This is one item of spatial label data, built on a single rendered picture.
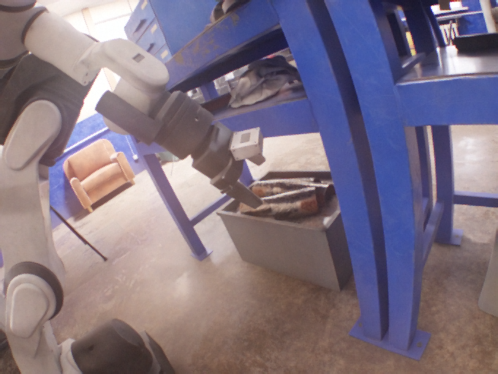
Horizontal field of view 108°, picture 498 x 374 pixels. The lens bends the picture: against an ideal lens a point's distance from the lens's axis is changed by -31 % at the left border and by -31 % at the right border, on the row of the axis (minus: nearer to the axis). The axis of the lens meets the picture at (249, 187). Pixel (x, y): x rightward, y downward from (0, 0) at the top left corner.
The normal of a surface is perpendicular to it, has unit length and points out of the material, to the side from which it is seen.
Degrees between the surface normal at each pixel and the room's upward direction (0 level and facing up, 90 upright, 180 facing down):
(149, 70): 68
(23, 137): 90
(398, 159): 90
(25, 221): 90
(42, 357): 90
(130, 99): 109
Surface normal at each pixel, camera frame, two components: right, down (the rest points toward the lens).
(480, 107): -0.68, 0.51
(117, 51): 0.66, -0.48
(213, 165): -0.08, 0.72
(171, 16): 0.63, 0.06
